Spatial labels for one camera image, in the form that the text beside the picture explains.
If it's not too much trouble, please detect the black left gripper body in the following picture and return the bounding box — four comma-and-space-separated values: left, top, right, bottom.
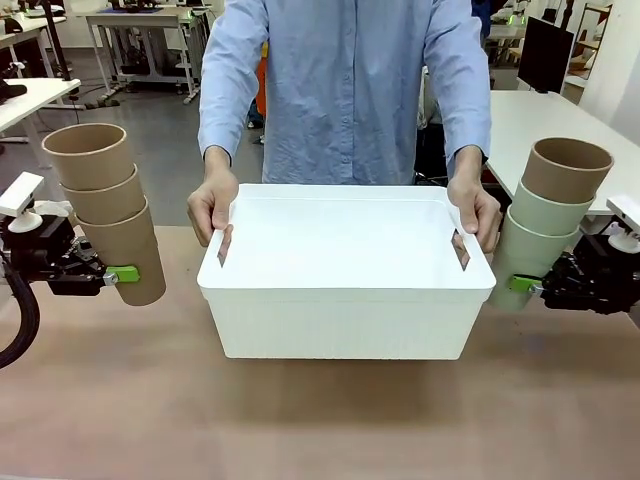
0, 214, 102, 297

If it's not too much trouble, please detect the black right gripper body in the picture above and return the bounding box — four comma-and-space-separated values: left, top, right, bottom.
563, 233, 640, 317

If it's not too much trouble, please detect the brown cup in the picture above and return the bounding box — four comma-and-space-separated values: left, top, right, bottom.
519, 137, 615, 204
73, 196, 168, 308
59, 163, 149, 227
41, 123, 138, 192

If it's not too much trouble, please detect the light green cup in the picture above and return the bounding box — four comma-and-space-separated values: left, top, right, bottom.
512, 178, 597, 237
486, 205, 584, 313

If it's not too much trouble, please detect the white plastic basket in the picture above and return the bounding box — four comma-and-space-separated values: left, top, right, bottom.
196, 182, 498, 361

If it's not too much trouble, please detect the person's right forearm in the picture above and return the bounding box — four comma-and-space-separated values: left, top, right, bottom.
198, 74, 254, 187

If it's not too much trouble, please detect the person's left forearm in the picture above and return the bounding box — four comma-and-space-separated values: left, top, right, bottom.
439, 74, 493, 187

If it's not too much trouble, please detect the person's left hand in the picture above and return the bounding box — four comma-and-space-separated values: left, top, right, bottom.
445, 174, 503, 254

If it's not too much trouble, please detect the person's right hand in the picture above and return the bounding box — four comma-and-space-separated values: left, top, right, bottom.
186, 171, 241, 249

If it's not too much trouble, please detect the large white side table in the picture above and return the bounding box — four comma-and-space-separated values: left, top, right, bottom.
482, 89, 640, 217

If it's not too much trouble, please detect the small white side table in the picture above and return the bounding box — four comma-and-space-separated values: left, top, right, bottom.
0, 77, 83, 147

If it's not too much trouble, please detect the black object on table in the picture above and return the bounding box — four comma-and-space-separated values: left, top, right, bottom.
0, 82, 28, 105

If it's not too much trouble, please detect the black vertical pole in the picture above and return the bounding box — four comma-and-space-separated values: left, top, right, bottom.
39, 0, 72, 82

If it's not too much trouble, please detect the black computer monitor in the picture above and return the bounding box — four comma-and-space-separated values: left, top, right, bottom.
516, 15, 576, 96

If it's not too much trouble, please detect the grey metal workbench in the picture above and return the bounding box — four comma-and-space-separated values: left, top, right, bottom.
83, 5, 211, 106

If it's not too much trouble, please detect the person in light blue shirt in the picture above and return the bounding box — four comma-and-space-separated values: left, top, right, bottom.
198, 0, 493, 185

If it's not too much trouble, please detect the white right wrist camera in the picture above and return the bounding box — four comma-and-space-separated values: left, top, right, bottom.
605, 195, 640, 252

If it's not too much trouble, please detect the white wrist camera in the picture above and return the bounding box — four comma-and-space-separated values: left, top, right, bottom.
0, 171, 46, 234
605, 195, 640, 252

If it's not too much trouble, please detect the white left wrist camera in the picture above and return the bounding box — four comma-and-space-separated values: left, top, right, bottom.
0, 171, 46, 234

